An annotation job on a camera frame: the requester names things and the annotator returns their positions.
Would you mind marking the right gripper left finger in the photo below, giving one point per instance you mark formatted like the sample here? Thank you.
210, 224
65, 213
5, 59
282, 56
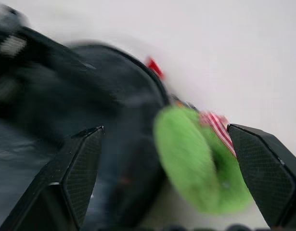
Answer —
73, 173

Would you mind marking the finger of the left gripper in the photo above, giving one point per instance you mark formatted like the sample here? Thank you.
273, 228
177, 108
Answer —
61, 55
54, 93

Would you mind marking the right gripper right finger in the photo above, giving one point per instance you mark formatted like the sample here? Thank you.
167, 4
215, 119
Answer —
265, 173

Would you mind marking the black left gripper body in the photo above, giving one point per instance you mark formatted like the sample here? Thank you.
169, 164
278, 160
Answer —
8, 31

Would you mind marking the black mesh paddle case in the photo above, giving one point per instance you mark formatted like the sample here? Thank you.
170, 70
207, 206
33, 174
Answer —
128, 101

